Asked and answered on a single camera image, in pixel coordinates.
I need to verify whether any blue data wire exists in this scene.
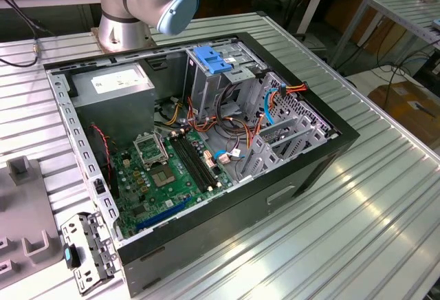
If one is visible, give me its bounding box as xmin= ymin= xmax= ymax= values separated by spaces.
xmin=263 ymin=85 xmax=287 ymax=127

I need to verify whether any orange power wire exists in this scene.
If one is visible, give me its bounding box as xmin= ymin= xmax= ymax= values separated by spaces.
xmin=245 ymin=81 xmax=310 ymax=149

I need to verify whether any grey metal disk bay cage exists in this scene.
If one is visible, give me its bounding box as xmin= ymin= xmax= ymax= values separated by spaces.
xmin=240 ymin=71 xmax=340 ymax=182

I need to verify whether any black RAM slot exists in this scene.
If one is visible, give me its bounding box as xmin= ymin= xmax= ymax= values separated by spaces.
xmin=184 ymin=133 xmax=221 ymax=187
xmin=170 ymin=136 xmax=206 ymax=193
xmin=179 ymin=134 xmax=215 ymax=190
xmin=175 ymin=136 xmax=210 ymax=191

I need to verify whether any grey optical drive cage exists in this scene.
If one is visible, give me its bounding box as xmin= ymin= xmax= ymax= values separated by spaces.
xmin=184 ymin=40 xmax=269 ymax=122

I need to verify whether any CPU socket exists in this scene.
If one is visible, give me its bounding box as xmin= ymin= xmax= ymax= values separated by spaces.
xmin=150 ymin=165 xmax=177 ymax=188

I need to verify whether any green motherboard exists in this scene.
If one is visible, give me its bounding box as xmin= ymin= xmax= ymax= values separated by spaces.
xmin=109 ymin=129 xmax=234 ymax=239

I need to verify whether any blue drive cage latch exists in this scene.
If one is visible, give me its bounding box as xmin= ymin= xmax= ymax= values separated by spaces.
xmin=193 ymin=45 xmax=234 ymax=76

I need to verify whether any black open PC case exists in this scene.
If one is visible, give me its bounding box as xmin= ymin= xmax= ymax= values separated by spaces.
xmin=43 ymin=31 xmax=361 ymax=299

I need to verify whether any blue expansion slot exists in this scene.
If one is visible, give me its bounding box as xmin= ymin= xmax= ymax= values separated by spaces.
xmin=136 ymin=195 xmax=193 ymax=232

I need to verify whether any grey power supply unit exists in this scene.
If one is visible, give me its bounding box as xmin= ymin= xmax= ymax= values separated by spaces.
xmin=70 ymin=62 xmax=156 ymax=146

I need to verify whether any black case fan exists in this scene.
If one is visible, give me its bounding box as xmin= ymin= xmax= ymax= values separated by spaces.
xmin=85 ymin=124 xmax=120 ymax=200

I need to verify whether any brown cardboard box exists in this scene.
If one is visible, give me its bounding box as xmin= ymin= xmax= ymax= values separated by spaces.
xmin=367 ymin=79 xmax=440 ymax=142

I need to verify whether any black latch with teal button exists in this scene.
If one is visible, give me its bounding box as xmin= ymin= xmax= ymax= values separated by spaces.
xmin=63 ymin=243 xmax=83 ymax=270

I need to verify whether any grey parts rack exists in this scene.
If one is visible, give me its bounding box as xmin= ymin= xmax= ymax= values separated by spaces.
xmin=0 ymin=155 xmax=68 ymax=282

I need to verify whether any slatted metal side table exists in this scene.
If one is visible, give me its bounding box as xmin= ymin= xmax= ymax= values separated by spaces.
xmin=329 ymin=0 xmax=440 ymax=70

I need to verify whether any orange black wire bundle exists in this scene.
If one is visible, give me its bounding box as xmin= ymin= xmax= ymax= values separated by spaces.
xmin=153 ymin=95 xmax=254 ymax=149

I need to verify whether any metal socket cover frame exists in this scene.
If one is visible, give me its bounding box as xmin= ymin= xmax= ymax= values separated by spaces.
xmin=133 ymin=131 xmax=169 ymax=167

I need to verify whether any thin red fan wire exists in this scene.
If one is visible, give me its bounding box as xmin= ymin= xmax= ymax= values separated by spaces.
xmin=90 ymin=123 xmax=114 ymax=180

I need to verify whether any grey metal slot bracket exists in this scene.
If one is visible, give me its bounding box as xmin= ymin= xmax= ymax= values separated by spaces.
xmin=60 ymin=210 xmax=120 ymax=296

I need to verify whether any black cable with metal plug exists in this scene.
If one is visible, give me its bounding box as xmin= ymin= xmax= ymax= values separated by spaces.
xmin=0 ymin=0 xmax=56 ymax=69

